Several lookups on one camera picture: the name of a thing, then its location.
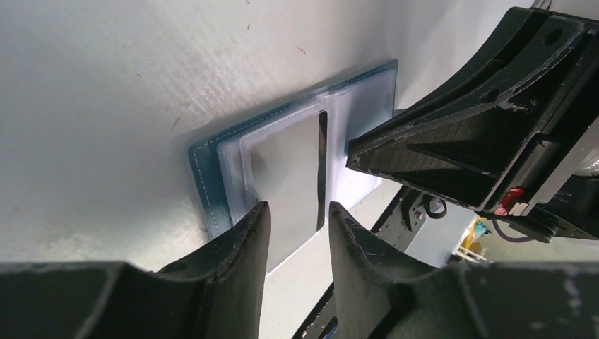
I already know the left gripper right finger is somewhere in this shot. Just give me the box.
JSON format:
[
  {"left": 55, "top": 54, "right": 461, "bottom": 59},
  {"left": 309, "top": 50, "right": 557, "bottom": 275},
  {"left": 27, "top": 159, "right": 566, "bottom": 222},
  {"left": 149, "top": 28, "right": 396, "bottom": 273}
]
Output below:
[{"left": 328, "top": 202, "right": 599, "bottom": 339}]

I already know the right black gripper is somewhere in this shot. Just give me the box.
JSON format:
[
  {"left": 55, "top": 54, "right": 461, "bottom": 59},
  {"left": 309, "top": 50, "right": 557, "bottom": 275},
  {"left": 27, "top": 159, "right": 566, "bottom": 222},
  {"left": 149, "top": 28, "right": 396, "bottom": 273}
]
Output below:
[{"left": 347, "top": 7, "right": 598, "bottom": 242}]

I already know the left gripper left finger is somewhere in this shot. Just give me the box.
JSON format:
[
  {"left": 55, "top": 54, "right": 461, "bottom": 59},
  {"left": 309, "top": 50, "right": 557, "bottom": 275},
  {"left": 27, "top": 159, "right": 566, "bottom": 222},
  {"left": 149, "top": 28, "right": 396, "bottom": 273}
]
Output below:
[{"left": 1, "top": 202, "right": 271, "bottom": 338}]

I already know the black credit card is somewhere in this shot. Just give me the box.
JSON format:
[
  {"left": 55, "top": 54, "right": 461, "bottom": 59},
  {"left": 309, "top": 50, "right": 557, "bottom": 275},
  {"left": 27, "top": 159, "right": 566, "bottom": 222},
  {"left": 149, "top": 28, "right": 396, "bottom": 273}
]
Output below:
[{"left": 249, "top": 111, "right": 328, "bottom": 273}]

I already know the blue card holder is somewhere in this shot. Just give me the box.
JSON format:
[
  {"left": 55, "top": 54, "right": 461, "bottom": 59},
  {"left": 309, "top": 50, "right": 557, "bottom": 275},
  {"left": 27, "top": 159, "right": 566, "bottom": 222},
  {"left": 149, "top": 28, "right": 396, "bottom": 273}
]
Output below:
[{"left": 188, "top": 59, "right": 398, "bottom": 273}]

